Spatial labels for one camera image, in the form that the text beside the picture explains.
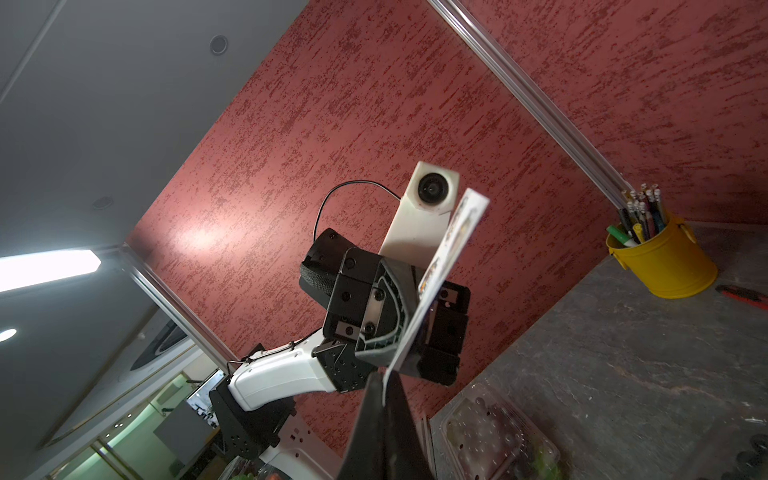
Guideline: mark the yellow pen cup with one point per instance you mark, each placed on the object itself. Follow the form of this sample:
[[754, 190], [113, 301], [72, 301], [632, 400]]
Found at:
[[672, 265]]

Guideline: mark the red marker pen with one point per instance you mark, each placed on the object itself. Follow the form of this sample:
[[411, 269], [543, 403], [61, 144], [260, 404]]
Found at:
[[744, 295]]

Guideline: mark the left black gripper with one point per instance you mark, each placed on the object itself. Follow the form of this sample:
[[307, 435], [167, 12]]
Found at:
[[370, 307]]

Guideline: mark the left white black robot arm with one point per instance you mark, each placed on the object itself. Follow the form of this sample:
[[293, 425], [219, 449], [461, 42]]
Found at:
[[255, 404]]

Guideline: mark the pens in cup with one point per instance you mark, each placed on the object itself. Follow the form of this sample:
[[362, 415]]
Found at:
[[642, 216]]

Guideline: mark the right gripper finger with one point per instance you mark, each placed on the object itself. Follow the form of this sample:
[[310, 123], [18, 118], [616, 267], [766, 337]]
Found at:
[[384, 443]]

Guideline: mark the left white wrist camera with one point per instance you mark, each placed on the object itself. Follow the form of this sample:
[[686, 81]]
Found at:
[[423, 215]]

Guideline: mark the left aluminium corner post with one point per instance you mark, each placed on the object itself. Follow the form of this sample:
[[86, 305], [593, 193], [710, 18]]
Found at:
[[527, 92]]

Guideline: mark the dark grapes clear box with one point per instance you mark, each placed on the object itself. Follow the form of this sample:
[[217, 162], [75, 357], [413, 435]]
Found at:
[[488, 437]]

